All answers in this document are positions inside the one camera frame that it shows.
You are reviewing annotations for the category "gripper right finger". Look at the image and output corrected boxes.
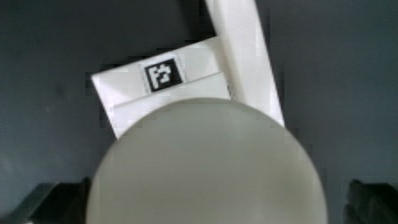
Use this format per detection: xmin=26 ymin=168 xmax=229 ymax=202
xmin=343 ymin=180 xmax=398 ymax=224

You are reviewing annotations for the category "white lamp base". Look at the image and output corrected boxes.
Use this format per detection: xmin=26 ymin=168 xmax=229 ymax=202
xmin=90 ymin=38 xmax=231 ymax=137

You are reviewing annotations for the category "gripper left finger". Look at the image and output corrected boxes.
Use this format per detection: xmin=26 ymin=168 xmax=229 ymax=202
xmin=2 ymin=178 xmax=90 ymax=224

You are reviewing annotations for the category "white lamp bulb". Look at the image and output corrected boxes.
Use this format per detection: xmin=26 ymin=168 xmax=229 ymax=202
xmin=87 ymin=98 xmax=327 ymax=224

